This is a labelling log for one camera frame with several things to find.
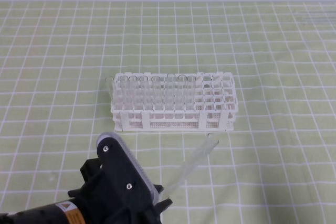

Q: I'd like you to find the clear glass test tube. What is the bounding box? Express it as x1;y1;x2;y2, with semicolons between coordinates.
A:
160;137;219;200

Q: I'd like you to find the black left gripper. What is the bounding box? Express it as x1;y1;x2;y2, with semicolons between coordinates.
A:
68;132;173;223

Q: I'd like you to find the green checkered tablecloth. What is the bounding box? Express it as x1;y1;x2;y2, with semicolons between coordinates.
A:
1;2;335;223

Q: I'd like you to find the white plastic test tube rack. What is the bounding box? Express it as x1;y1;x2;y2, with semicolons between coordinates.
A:
105;72;238;132

